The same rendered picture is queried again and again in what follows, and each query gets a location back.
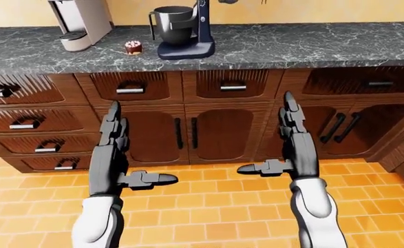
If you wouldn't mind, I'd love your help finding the brown wooden kitchen cabinet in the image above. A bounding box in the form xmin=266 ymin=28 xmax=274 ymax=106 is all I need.
xmin=0 ymin=65 xmax=404 ymax=192

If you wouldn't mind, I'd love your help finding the black cabinet door handle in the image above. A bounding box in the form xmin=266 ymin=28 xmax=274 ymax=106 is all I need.
xmin=174 ymin=117 xmax=183 ymax=149
xmin=319 ymin=112 xmax=345 ymax=143
xmin=333 ymin=112 xmax=361 ymax=144

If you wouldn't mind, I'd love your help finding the dark metal mixer bowl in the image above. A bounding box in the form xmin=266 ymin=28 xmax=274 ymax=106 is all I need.
xmin=149 ymin=6 xmax=198 ymax=47

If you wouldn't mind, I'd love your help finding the dark blue stand mixer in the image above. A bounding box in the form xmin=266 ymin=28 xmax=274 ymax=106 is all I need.
xmin=157 ymin=0 xmax=216 ymax=61

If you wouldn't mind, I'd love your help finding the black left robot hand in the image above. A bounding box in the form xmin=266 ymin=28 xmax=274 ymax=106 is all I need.
xmin=89 ymin=101 xmax=179 ymax=199

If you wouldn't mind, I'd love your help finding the small chocolate cake with sprinkles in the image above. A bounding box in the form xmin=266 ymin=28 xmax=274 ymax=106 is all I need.
xmin=123 ymin=39 xmax=143 ymax=56

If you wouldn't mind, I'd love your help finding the beige capsule coffee machine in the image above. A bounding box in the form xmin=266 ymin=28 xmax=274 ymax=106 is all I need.
xmin=47 ymin=0 xmax=114 ymax=52

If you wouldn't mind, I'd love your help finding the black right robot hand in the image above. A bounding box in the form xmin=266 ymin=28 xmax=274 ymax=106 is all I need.
xmin=237 ymin=91 xmax=321 ymax=183

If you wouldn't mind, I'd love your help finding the dark marble countertop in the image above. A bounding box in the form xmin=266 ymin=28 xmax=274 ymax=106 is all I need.
xmin=0 ymin=24 xmax=404 ymax=76

